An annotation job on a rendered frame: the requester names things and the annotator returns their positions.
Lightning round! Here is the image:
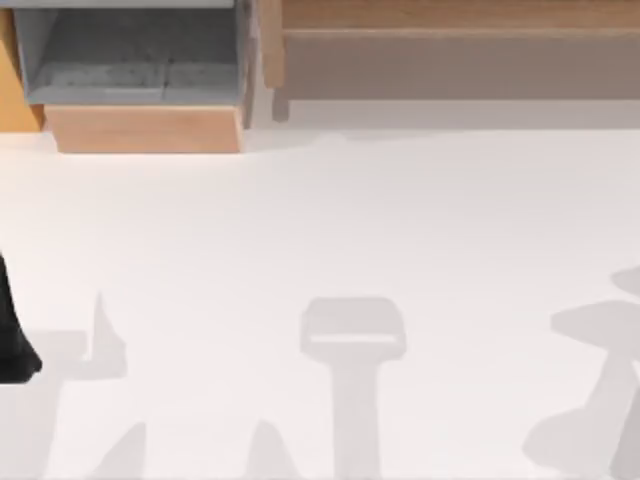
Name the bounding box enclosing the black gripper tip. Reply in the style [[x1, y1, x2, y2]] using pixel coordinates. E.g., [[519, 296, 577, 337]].
[[0, 253, 43, 386]]

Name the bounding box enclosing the pale wooden drawer front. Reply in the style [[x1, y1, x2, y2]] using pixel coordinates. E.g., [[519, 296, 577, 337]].
[[43, 104, 245, 154]]

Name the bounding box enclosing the wooden cupboard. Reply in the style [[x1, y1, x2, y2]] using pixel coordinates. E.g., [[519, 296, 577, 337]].
[[0, 8, 46, 133]]

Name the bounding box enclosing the wooden open shelf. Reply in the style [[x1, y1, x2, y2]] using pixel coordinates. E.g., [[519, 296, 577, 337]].
[[257, 0, 640, 123]]

